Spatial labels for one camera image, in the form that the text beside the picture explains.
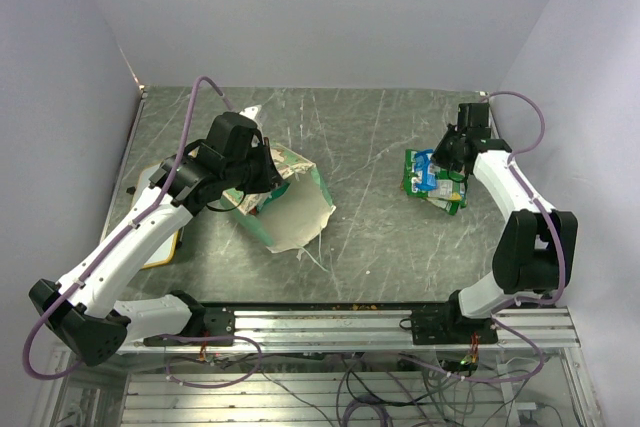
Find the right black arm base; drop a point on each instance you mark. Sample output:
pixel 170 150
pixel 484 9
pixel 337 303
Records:
pixel 442 323

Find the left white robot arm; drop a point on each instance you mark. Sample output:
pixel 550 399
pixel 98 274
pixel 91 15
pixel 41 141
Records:
pixel 82 308

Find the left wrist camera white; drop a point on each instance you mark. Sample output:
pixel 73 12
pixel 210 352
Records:
pixel 255 113

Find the small whiteboard yellow frame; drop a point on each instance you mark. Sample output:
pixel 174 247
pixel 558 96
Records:
pixel 163 251

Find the blue snack packet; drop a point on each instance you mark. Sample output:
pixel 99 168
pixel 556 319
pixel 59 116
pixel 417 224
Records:
pixel 430 184

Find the aluminium rail frame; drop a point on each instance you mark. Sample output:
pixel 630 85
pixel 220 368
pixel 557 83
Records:
pixel 300 328

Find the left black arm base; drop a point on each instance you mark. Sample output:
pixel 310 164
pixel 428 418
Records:
pixel 212 326

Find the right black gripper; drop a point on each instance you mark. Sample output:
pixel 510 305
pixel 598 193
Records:
pixel 439 154

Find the green paper bag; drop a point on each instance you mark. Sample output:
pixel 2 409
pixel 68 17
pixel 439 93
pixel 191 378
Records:
pixel 292 215

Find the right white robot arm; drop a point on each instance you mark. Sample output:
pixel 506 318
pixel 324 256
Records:
pixel 532 262

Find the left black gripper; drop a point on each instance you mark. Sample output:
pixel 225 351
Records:
pixel 270 176

